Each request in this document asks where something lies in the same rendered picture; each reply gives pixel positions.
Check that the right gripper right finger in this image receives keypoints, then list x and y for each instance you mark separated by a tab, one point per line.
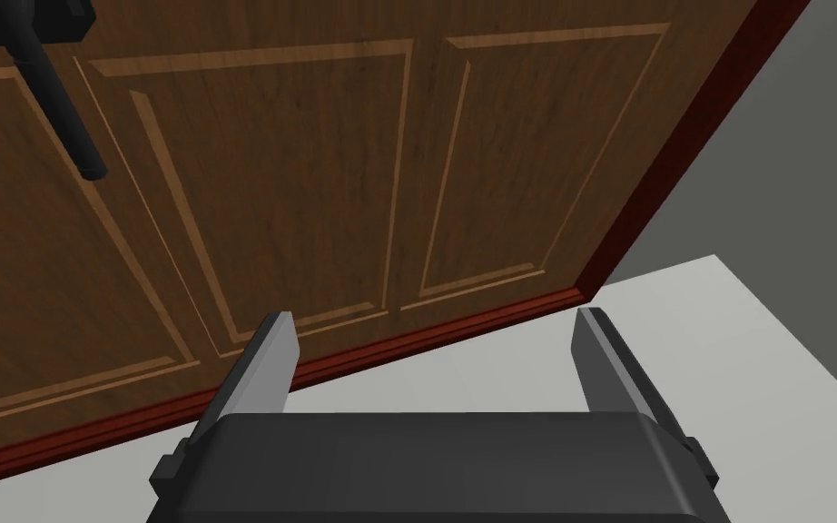
611	367

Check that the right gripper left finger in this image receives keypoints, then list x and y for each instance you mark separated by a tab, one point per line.
267	370

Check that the brown panelled wooden door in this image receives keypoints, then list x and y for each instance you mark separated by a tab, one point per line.
302	181

